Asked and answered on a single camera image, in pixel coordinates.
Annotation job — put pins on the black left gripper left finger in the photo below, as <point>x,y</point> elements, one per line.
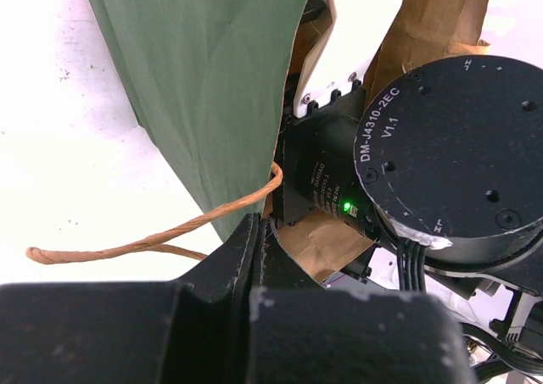
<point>193,329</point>

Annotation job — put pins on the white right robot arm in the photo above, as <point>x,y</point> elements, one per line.
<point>444,169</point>

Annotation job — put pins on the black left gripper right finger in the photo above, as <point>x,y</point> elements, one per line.
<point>303,333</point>

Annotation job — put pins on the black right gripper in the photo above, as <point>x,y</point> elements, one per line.
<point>316,154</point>

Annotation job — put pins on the green paper bag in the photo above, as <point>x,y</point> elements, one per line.
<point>205,80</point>

